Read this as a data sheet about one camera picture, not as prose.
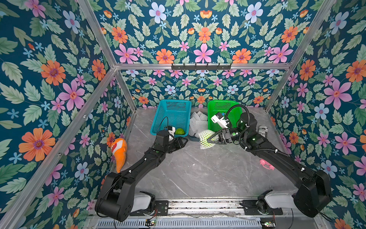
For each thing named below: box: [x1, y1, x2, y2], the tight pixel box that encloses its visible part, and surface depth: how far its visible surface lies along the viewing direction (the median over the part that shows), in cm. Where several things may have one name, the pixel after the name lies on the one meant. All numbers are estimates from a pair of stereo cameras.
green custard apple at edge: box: [174, 127, 186, 136], surface depth 100 cm
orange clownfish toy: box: [110, 137, 128, 174], surface depth 89 cm
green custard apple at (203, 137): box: [198, 129, 220, 150], surface depth 60 cm
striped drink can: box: [258, 124, 269, 139], surface depth 104 cm
